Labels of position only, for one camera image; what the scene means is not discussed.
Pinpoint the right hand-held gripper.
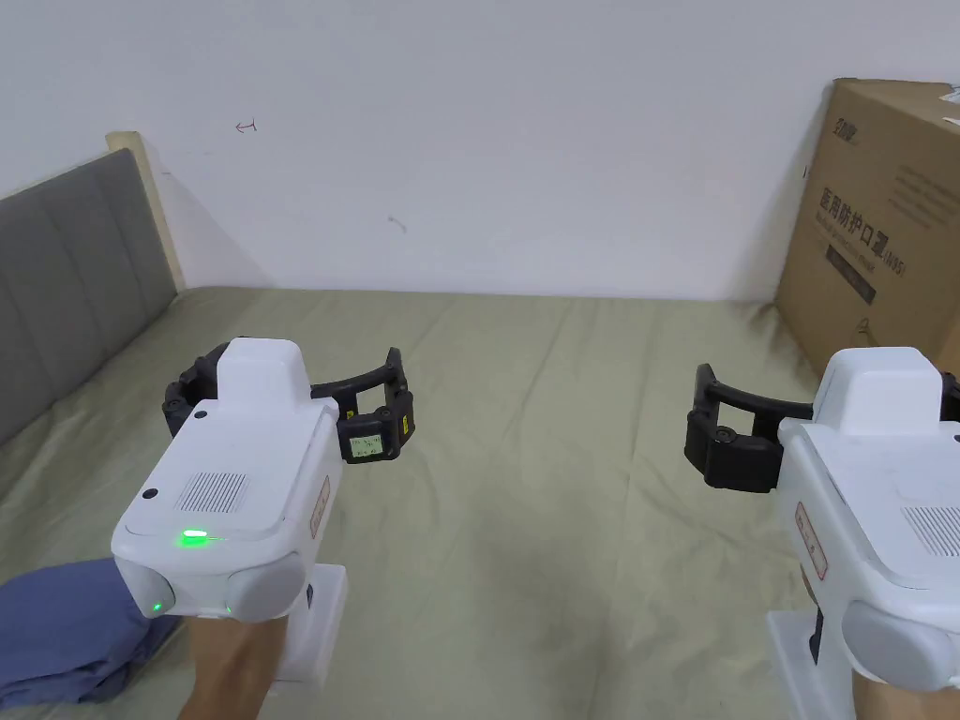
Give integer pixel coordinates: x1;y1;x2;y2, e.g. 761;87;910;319
683;346;960;720

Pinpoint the bed with pale green sheet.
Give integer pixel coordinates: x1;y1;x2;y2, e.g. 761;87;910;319
0;284;960;720

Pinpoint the large brown cardboard carton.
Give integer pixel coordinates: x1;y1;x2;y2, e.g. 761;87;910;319
774;77;960;391

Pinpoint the person's right hand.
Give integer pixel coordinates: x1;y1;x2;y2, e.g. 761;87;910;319
854;673;960;720

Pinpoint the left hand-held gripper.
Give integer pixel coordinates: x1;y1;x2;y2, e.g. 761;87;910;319
111;337;415;695

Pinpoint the person's left hand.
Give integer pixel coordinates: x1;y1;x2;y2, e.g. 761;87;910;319
182;610;290;720

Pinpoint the grey padded headboard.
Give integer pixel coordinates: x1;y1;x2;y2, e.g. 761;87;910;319
0;130;188;447

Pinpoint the blue garment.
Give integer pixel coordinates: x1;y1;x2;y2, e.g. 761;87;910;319
0;556;185;706

